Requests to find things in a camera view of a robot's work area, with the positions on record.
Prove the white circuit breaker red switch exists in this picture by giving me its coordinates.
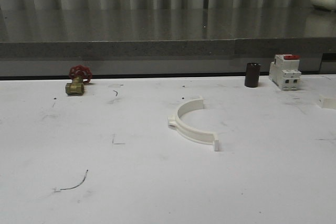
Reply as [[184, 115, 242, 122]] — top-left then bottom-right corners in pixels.
[[269, 54, 301, 91]]

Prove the grey stone counter slab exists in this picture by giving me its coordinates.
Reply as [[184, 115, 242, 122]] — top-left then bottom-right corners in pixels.
[[1, 8, 335, 61]]

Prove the brass valve red handwheel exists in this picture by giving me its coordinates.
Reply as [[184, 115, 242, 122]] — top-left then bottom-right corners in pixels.
[[65, 65, 92, 95]]

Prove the white half-ring pipe clamp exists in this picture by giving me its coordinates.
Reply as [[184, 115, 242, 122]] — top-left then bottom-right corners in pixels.
[[167, 96, 219, 152]]

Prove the dark brown pipe coupling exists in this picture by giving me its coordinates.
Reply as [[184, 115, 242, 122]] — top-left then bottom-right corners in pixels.
[[244, 62, 261, 88]]

